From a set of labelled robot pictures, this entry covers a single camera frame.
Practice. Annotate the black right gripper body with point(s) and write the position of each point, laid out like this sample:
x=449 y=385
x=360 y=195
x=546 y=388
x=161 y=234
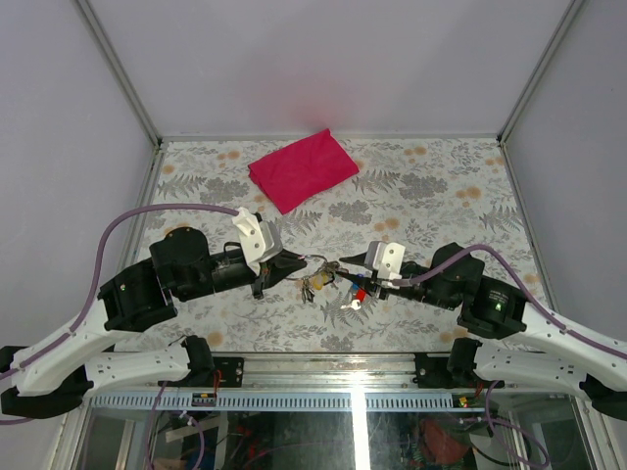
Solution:
x=420 y=292

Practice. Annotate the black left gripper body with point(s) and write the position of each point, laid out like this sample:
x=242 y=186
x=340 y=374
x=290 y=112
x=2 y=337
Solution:
x=227 y=275

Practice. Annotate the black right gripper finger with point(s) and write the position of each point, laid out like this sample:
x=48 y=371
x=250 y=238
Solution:
x=362 y=282
x=357 y=260

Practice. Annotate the large metal keyring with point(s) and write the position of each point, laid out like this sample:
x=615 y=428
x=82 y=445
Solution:
x=313 y=269

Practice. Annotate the yellow key tag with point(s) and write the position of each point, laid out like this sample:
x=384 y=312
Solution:
x=322 y=279

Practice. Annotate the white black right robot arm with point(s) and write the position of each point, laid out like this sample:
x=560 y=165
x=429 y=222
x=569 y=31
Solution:
x=512 y=336

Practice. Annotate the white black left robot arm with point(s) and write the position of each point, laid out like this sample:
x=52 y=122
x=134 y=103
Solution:
x=179 y=268

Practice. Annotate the folded pink cloth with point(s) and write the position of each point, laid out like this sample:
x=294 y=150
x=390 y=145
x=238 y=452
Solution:
x=301 y=170

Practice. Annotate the floral table mat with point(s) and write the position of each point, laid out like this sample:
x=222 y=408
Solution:
x=422 y=193

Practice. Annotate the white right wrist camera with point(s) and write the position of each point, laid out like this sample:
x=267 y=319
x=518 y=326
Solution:
x=385 y=260

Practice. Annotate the aluminium front rail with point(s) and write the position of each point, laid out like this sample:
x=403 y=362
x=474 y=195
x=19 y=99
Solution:
x=313 y=382

